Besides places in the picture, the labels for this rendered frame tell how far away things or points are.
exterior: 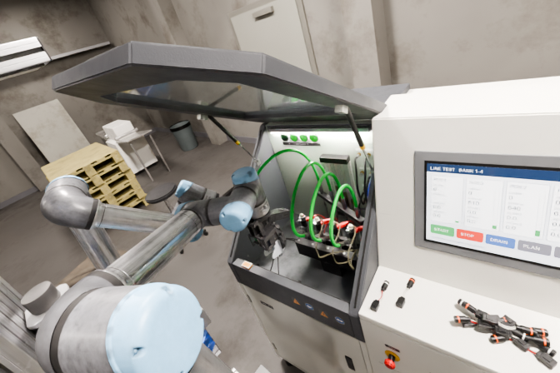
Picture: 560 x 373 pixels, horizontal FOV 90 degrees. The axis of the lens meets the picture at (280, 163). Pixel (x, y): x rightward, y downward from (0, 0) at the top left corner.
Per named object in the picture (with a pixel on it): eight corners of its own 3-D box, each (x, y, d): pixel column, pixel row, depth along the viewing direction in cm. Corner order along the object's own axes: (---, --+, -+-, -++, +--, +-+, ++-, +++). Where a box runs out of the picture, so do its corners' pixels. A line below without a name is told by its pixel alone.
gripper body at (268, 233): (252, 247, 92) (240, 220, 87) (267, 230, 98) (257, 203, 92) (270, 254, 87) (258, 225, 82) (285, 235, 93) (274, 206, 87)
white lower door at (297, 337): (277, 354, 178) (240, 285, 147) (279, 350, 179) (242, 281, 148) (379, 419, 137) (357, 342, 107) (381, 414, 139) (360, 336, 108)
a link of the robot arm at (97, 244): (114, 318, 104) (31, 196, 82) (112, 293, 116) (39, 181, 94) (147, 299, 109) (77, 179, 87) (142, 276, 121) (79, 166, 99)
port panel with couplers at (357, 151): (360, 200, 137) (349, 145, 123) (362, 196, 139) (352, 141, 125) (387, 205, 129) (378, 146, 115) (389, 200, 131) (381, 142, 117)
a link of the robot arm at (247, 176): (224, 181, 78) (234, 166, 85) (238, 212, 83) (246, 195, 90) (250, 177, 76) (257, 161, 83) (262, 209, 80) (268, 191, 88)
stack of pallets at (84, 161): (73, 217, 475) (35, 169, 431) (125, 186, 528) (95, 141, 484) (94, 241, 384) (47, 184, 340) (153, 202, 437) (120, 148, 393)
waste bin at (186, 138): (203, 143, 617) (192, 120, 591) (187, 153, 592) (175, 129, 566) (193, 141, 649) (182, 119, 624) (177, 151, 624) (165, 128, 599)
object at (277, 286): (242, 284, 146) (232, 263, 139) (247, 277, 149) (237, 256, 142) (355, 338, 108) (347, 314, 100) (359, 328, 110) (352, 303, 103)
